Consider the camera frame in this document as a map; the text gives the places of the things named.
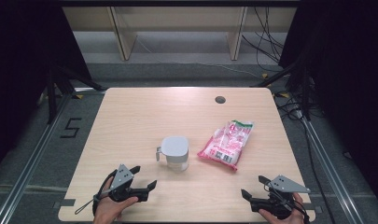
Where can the dark grey table bracket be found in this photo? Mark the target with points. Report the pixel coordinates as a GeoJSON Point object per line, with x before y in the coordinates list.
{"type": "Point", "coordinates": [65, 203]}
{"type": "Point", "coordinates": [311, 207]}

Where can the white mug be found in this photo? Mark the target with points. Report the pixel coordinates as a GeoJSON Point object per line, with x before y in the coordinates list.
{"type": "Point", "coordinates": [174, 147]}

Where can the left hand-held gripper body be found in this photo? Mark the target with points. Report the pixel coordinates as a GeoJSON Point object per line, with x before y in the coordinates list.
{"type": "Point", "coordinates": [123, 177]}

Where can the black stand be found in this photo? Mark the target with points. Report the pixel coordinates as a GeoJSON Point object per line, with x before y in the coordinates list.
{"type": "Point", "coordinates": [53, 93]}
{"type": "Point", "coordinates": [305, 90]}

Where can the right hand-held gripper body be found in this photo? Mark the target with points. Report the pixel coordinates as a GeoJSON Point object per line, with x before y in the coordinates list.
{"type": "Point", "coordinates": [286, 185]}

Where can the pink and white plastic bag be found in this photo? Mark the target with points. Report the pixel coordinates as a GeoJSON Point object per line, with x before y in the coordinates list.
{"type": "Point", "coordinates": [227, 144]}

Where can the yellow tape piece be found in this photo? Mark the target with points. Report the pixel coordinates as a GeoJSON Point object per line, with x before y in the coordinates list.
{"type": "Point", "coordinates": [264, 75]}
{"type": "Point", "coordinates": [79, 96]}
{"type": "Point", "coordinates": [284, 95]}

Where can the person's right hand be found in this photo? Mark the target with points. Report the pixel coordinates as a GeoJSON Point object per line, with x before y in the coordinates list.
{"type": "Point", "coordinates": [289, 221]}

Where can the metal floor rail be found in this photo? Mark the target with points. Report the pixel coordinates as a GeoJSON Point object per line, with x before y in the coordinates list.
{"type": "Point", "coordinates": [333, 168]}
{"type": "Point", "coordinates": [31, 165]}

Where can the black curtain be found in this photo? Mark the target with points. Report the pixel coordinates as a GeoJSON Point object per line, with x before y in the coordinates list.
{"type": "Point", "coordinates": [348, 77]}
{"type": "Point", "coordinates": [18, 62]}

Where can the beige shelf unit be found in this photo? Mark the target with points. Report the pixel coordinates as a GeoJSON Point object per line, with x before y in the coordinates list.
{"type": "Point", "coordinates": [177, 18]}

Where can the person's left hand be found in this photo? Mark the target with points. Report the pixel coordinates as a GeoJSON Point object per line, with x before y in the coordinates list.
{"type": "Point", "coordinates": [107, 211]}

